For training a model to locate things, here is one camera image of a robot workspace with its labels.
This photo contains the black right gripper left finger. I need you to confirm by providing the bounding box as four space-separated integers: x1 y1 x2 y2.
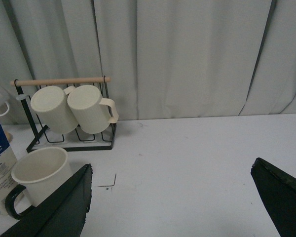
1 164 92 237

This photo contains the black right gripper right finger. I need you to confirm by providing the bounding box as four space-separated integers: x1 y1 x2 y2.
251 158 296 237

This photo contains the cream cup black handle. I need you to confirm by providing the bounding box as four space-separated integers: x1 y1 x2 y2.
4 147 73 220

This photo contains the wooden mug tree stand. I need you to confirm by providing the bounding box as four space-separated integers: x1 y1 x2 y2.
4 131 12 142

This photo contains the cream ribbed mug right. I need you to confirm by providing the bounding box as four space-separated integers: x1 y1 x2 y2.
67 85 119 134

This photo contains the cream ribbed mug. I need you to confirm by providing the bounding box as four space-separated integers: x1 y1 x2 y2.
31 86 78 134
67 85 119 134

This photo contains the cream ribbed mug left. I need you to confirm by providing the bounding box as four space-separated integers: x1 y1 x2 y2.
31 86 78 134

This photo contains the grey curtain backdrop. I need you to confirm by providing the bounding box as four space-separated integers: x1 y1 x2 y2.
0 0 296 124

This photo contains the black wire mug rack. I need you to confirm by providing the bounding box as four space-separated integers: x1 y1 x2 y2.
10 76 117 153

